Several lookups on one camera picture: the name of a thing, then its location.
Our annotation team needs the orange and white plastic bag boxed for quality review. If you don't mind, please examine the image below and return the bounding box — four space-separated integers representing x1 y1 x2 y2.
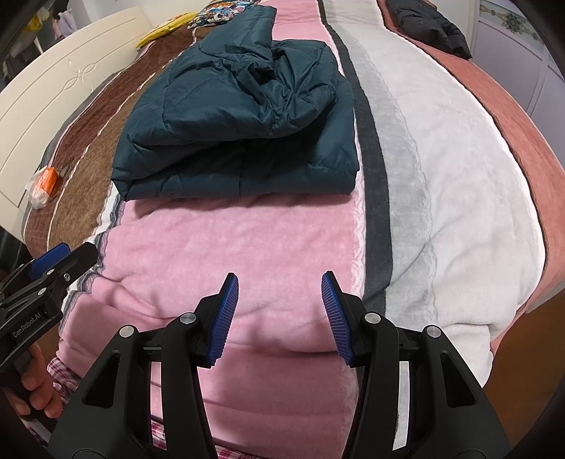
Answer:
24 165 63 208

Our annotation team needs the person's left hand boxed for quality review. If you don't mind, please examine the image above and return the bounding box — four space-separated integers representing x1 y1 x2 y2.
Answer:
8 344 66 419

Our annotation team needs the lavender wardrobe door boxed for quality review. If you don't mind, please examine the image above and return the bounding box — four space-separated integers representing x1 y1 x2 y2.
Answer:
468 0 562 177

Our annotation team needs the yellow plush toy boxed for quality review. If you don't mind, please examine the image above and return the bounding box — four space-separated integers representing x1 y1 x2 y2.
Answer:
136 12 199 48

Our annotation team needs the teal padded jacket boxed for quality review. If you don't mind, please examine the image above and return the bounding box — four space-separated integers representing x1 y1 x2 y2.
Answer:
110 6 359 201

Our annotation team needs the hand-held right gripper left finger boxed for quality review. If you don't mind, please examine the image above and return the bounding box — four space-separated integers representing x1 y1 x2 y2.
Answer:
48 272 240 459

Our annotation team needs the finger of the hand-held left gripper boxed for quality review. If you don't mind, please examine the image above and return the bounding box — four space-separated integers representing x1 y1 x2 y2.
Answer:
0 244 99 312
0 243 72 294

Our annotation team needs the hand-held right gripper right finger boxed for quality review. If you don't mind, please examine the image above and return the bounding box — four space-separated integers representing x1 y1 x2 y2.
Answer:
321 271 516 459

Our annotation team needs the striped fleece blanket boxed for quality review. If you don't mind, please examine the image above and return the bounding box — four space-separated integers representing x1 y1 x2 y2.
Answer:
22 0 565 459

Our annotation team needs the colourful printed pillow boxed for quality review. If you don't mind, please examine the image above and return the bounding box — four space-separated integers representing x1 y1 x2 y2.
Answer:
188 0 262 29

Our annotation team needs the black padded jacket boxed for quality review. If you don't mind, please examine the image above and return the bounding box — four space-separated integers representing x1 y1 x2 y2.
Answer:
387 0 473 60

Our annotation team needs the cream wooden headboard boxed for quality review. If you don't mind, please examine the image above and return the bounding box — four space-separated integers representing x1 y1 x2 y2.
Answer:
0 6 153 230

